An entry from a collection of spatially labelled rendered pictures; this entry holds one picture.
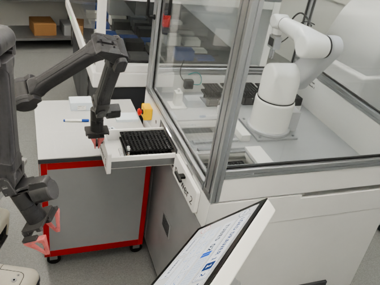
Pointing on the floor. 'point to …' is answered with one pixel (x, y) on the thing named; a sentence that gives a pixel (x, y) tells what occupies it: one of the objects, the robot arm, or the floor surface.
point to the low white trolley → (89, 184)
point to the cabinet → (264, 239)
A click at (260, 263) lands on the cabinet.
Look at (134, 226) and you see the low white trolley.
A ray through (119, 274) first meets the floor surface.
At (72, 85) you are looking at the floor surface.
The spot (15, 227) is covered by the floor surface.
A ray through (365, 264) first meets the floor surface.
